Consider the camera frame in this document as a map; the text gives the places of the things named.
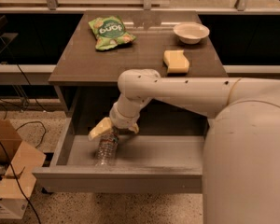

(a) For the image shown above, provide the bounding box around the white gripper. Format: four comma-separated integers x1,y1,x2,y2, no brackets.
88,103,139,140

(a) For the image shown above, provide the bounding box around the clear plastic water bottle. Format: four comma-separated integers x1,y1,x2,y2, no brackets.
94,129,119,166

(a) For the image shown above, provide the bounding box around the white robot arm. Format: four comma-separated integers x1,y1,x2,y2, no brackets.
89,69,280,224

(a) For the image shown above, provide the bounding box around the open grey top drawer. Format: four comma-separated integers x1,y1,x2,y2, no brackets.
32,87,209,194

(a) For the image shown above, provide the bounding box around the yellow sponge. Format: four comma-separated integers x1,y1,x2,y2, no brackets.
163,50,189,74

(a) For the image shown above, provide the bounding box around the green chip bag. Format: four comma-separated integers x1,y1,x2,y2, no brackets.
89,16,136,51

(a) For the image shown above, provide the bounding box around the white bowl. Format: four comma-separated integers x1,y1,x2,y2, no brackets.
174,22,210,45

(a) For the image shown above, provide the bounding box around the cardboard box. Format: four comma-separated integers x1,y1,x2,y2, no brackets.
0,119,46,219

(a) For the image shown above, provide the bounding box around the black cable on left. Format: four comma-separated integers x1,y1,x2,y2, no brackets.
0,31,49,224

